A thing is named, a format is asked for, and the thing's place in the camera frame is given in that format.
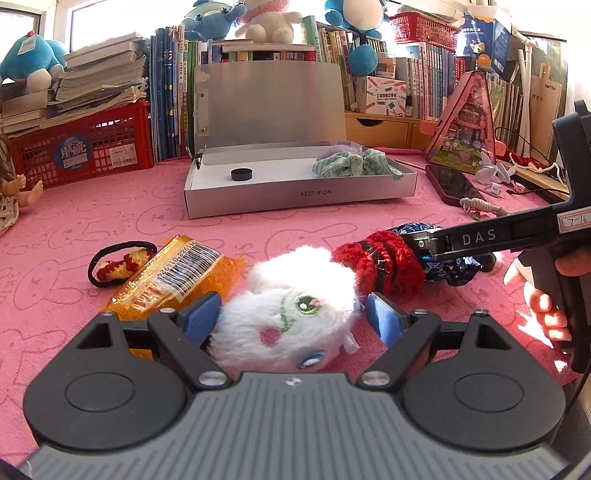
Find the white box with pencil print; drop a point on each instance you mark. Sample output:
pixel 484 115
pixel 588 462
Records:
pixel 387 97

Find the blue and white plush toy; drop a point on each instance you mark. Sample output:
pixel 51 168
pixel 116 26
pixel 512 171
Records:
pixel 358 16

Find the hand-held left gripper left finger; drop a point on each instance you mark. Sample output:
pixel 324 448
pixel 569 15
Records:
pixel 199 318

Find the white plush cat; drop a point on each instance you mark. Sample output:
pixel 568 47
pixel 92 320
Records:
pixel 286 314

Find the black round lid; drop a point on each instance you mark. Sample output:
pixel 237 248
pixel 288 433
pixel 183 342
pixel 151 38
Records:
pixel 241 174

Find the person's right hand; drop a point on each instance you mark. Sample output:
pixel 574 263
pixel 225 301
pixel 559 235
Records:
pixel 542 304

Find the brown haired doll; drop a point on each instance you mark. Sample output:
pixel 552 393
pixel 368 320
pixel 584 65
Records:
pixel 11 203

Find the blue floral pouch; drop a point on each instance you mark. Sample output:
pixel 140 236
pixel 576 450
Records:
pixel 455 272

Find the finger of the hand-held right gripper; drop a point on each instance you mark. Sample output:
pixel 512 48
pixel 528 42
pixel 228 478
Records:
pixel 427 247

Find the row of blue books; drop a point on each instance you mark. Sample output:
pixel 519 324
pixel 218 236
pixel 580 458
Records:
pixel 168 92

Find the red plastic basket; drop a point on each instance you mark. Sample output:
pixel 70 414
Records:
pixel 425 27

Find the dark blue cardboard box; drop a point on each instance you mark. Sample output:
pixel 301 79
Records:
pixel 485 46

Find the pink triangular toy house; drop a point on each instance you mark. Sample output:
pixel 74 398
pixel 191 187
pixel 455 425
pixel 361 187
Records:
pixel 466 129

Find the black binder clip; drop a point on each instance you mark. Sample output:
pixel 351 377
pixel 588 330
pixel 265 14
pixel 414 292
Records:
pixel 199 159

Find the blue dinosaur plush toy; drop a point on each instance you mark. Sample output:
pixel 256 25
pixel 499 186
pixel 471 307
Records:
pixel 210 21

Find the stack of books and papers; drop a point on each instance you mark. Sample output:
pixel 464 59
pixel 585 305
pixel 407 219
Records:
pixel 92 78

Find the green checked cloth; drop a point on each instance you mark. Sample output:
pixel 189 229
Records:
pixel 351 164

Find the red crochet piece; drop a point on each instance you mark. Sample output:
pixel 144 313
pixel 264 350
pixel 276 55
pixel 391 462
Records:
pixel 383 263

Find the purple plush toy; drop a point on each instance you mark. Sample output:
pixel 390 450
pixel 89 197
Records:
pixel 341 150

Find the pink bunny print towel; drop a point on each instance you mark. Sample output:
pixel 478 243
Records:
pixel 115 221

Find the orange snack packet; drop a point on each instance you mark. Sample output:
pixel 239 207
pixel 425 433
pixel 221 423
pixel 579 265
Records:
pixel 161 281

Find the white and pink plush toy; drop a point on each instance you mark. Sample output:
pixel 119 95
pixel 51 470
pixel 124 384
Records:
pixel 268 21

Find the dark red smartphone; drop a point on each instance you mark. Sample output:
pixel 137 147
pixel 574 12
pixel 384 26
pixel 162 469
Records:
pixel 455 184

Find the wooden board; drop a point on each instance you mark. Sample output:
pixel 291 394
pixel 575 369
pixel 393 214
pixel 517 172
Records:
pixel 545 110

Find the white folded paper figure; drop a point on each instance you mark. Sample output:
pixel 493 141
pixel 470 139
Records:
pixel 496 174

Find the blue round-headed plush toy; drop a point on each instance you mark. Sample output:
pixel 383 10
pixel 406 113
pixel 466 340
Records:
pixel 32 57

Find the silver cardboard box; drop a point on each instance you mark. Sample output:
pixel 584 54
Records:
pixel 272 120

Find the wooden drawer organizer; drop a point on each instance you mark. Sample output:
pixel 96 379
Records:
pixel 383 131

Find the red plastic crate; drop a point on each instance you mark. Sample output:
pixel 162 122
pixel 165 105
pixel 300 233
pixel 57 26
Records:
pixel 101 147

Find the row of upright books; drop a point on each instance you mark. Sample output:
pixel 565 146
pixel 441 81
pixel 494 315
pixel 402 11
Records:
pixel 415 69

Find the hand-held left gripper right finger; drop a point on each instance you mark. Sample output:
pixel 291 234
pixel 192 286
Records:
pixel 387 318

